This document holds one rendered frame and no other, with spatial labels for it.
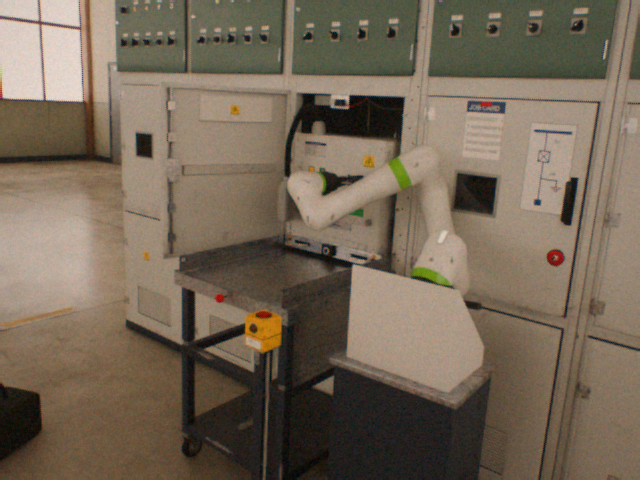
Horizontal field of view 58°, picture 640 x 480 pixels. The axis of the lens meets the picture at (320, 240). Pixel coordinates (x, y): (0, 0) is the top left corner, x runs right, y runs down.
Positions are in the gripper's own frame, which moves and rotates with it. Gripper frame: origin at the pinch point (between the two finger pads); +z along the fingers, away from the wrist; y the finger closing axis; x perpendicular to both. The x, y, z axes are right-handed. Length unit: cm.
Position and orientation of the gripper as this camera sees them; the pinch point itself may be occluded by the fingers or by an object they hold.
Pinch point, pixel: (356, 179)
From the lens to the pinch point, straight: 240.8
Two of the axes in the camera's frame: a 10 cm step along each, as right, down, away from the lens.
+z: 6.3, -1.5, 7.6
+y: 7.7, 1.9, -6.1
